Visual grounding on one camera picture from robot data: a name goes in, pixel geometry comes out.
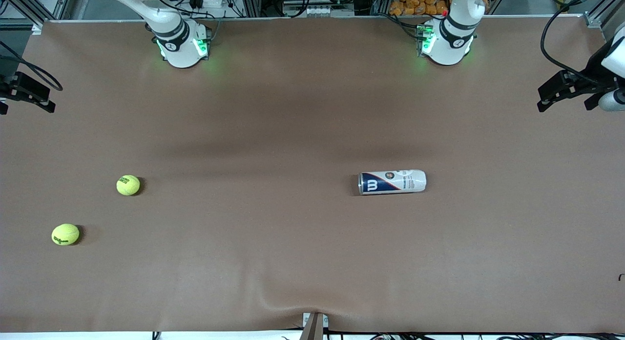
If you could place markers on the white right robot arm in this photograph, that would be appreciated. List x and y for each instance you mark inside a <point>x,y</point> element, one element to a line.
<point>180,52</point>

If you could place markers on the blue white tennis ball can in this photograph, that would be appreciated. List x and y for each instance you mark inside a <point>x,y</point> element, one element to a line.
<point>390,182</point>

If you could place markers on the aluminium frame profile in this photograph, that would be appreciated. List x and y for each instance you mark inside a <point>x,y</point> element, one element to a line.
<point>36,20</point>
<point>593,20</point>

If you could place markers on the orange objects pile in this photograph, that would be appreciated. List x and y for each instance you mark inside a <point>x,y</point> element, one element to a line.
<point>410,5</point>

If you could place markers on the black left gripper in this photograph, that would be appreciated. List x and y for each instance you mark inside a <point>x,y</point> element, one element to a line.
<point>592,69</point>

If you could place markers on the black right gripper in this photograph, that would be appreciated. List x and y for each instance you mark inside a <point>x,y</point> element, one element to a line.
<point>24,87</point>

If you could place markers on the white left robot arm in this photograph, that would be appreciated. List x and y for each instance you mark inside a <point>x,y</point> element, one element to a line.
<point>451,44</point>

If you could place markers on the yellow tennis ball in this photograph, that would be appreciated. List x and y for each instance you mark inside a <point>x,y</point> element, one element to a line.
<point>128,185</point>

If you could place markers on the yellow tennis ball Wilson print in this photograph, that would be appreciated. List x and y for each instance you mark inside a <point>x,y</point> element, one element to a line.
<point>65,234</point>

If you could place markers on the white power strip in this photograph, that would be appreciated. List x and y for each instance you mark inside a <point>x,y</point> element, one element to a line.
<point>212,2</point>

